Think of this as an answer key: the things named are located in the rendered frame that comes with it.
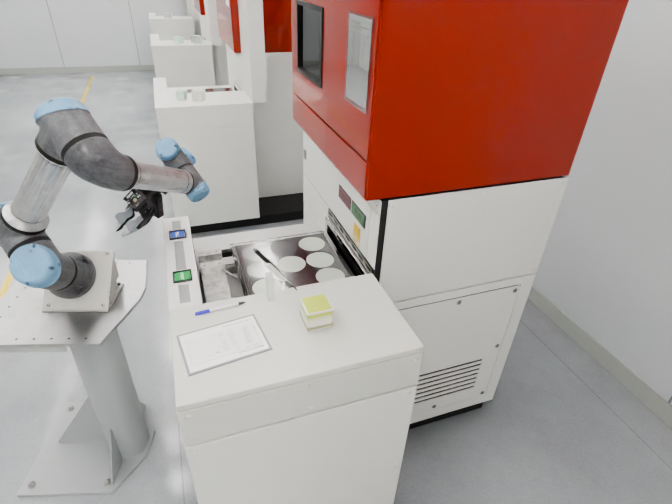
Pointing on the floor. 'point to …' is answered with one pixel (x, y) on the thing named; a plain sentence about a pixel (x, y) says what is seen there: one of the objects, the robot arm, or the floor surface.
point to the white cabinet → (310, 456)
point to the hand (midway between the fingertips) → (122, 231)
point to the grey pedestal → (94, 430)
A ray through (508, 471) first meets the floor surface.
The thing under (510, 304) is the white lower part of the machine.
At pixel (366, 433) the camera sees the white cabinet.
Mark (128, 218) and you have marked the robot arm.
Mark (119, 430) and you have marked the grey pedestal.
